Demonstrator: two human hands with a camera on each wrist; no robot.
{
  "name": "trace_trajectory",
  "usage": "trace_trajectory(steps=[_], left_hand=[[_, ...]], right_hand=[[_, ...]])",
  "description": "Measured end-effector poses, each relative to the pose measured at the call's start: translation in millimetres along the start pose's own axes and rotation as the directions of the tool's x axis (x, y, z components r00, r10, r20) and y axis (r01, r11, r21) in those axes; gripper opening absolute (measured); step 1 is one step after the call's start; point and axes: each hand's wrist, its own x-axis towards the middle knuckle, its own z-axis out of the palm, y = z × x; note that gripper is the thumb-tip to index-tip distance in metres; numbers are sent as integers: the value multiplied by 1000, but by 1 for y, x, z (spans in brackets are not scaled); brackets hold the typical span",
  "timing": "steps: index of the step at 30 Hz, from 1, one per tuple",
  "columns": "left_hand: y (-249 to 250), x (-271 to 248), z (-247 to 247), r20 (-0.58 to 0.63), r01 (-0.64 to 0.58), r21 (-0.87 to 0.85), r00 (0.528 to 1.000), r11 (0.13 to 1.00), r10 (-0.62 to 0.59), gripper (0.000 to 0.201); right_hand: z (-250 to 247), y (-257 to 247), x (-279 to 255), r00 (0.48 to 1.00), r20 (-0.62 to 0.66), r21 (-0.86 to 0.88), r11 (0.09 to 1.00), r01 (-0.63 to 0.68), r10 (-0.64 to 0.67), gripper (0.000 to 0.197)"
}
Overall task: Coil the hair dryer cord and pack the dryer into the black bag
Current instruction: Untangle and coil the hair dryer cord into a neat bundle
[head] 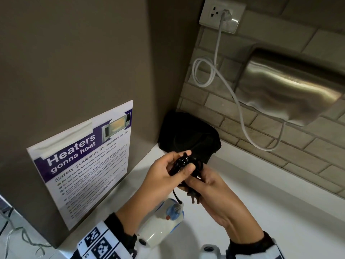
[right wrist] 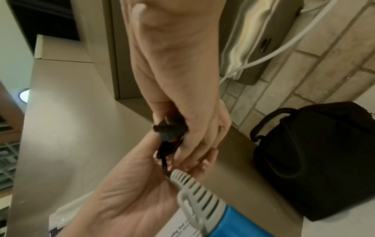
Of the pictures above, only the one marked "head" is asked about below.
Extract person's right hand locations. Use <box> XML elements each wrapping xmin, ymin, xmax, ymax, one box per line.
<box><xmin>181</xmin><ymin>167</ymin><xmax>264</xmax><ymax>242</ymax></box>

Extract person's left hand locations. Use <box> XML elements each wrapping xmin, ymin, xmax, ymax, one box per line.
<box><xmin>129</xmin><ymin>149</ymin><xmax>197</xmax><ymax>213</ymax></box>

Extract black power cord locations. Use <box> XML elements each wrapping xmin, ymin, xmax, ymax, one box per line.
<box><xmin>168</xmin><ymin>151</ymin><xmax>203</xmax><ymax>205</ymax></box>

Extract blue and white hair dryer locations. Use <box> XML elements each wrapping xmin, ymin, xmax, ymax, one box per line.
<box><xmin>136</xmin><ymin>198</ymin><xmax>185</xmax><ymax>250</ymax></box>

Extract black fabric bag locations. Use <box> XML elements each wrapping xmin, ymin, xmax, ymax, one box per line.
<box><xmin>157</xmin><ymin>110</ymin><xmax>222</xmax><ymax>165</ymax></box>

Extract person's left forearm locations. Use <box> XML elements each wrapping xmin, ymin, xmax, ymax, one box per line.
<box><xmin>115</xmin><ymin>198</ymin><xmax>151</xmax><ymax>236</ymax></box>

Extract person's right forearm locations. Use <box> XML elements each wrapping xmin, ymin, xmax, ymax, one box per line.
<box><xmin>229</xmin><ymin>229</ymin><xmax>266</xmax><ymax>245</ymax></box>

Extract right wristband with marker tags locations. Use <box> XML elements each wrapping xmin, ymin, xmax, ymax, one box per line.
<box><xmin>225</xmin><ymin>231</ymin><xmax>284</xmax><ymax>259</ymax></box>

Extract purple and white poster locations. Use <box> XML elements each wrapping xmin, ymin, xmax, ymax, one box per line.
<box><xmin>26</xmin><ymin>99</ymin><xmax>134</xmax><ymax>231</ymax></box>

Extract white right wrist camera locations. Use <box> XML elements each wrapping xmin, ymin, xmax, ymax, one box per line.
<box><xmin>201</xmin><ymin>244</ymin><xmax>227</xmax><ymax>259</ymax></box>

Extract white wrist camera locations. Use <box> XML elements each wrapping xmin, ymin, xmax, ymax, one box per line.
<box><xmin>201</xmin><ymin>244</ymin><xmax>227</xmax><ymax>259</ymax></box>
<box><xmin>132</xmin><ymin>234</ymin><xmax>151</xmax><ymax>259</ymax></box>

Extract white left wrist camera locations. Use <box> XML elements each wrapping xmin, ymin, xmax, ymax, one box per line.
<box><xmin>132</xmin><ymin>234</ymin><xmax>151</xmax><ymax>259</ymax></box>

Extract white power cable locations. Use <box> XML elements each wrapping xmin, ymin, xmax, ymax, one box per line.
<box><xmin>192</xmin><ymin>9</ymin><xmax>286</xmax><ymax>152</ymax></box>

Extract steel wall hand dryer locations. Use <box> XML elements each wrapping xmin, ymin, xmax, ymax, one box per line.
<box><xmin>234</xmin><ymin>48</ymin><xmax>345</xmax><ymax>127</ymax></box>

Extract thin loose cables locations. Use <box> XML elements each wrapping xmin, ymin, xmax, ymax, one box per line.
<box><xmin>0</xmin><ymin>205</ymin><xmax>52</xmax><ymax>259</ymax></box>

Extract white wall socket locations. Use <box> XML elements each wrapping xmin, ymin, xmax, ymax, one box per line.
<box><xmin>199</xmin><ymin>0</ymin><xmax>247</xmax><ymax>34</ymax></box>

